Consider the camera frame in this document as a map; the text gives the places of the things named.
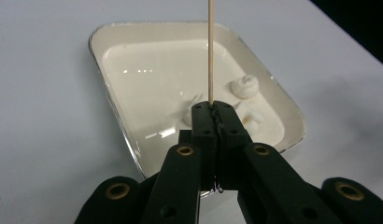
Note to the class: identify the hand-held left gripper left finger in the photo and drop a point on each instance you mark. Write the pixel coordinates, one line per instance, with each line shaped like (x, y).
(205, 124)

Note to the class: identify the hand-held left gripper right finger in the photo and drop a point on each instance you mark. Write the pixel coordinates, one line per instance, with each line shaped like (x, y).
(231, 124)

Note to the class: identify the white marshmallow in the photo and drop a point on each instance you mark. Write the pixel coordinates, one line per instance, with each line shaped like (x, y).
(245, 87)
(253, 116)

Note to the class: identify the cream square tray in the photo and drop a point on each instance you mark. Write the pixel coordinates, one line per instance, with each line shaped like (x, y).
(155, 87)

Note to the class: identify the wooden skewer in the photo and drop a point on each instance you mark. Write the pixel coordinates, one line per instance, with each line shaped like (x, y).
(210, 49)

